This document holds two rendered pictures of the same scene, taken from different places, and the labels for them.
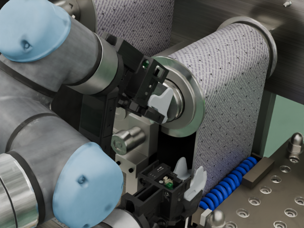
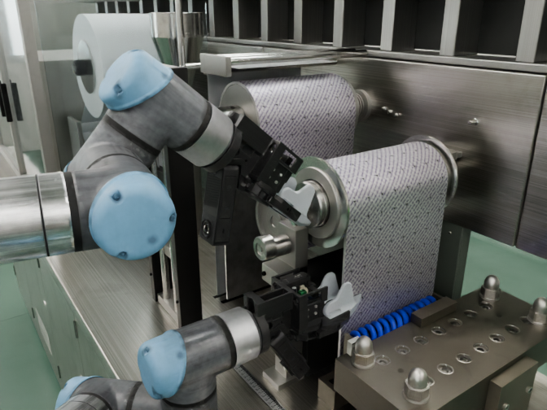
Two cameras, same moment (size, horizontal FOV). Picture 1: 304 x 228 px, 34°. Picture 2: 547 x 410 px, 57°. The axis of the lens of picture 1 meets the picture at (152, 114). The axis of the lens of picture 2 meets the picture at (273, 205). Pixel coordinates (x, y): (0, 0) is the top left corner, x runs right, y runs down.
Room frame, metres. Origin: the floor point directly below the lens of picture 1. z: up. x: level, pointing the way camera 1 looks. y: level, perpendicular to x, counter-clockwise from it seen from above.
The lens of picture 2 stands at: (0.00, -0.19, 1.53)
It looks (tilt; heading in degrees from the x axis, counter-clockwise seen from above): 21 degrees down; 18
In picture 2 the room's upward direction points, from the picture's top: straight up
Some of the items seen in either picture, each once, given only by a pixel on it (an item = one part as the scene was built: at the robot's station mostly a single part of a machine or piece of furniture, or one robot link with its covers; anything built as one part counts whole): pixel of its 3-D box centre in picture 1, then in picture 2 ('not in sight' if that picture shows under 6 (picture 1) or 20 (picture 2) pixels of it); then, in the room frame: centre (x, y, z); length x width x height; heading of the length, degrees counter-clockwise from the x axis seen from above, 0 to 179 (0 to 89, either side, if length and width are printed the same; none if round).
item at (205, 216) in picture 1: (206, 217); (354, 346); (0.66, -0.11, 1.04); 0.02 x 0.01 x 0.02; 143
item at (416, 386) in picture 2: not in sight; (417, 381); (0.59, -0.21, 1.05); 0.04 x 0.04 x 0.04
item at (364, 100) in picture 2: not in sight; (348, 106); (1.11, 0.00, 1.33); 0.07 x 0.07 x 0.07; 53
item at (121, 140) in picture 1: (122, 142); (264, 247); (0.69, 0.05, 1.18); 0.04 x 0.02 x 0.04; 53
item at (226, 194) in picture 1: (230, 184); (397, 320); (0.77, -0.17, 1.03); 0.21 x 0.04 x 0.03; 143
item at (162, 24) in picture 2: not in sight; (177, 24); (1.25, 0.48, 1.50); 0.14 x 0.14 x 0.06
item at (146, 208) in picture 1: (152, 203); (283, 312); (0.60, -0.01, 1.12); 0.12 x 0.08 x 0.09; 143
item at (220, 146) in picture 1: (226, 144); (392, 272); (0.79, -0.15, 1.11); 0.23 x 0.01 x 0.18; 143
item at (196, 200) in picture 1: (183, 203); (324, 320); (0.64, -0.06, 1.09); 0.09 x 0.05 x 0.02; 142
